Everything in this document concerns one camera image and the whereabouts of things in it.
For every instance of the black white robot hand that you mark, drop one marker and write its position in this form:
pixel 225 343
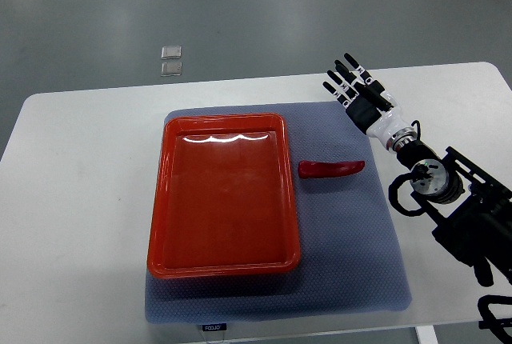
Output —
pixel 367 103

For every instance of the red pepper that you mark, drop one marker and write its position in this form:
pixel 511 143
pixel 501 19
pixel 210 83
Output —
pixel 309 169

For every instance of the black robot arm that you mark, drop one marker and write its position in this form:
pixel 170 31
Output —
pixel 471 209

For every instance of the red plastic tray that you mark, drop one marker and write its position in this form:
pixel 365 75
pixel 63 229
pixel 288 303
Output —
pixel 224 201

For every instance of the blue grey foam mat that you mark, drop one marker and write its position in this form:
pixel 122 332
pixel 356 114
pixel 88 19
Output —
pixel 350 256

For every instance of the upper metal floor plate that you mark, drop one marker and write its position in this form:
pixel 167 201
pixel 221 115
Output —
pixel 171 52

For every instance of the white table leg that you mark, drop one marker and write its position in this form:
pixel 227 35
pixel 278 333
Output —
pixel 426 335

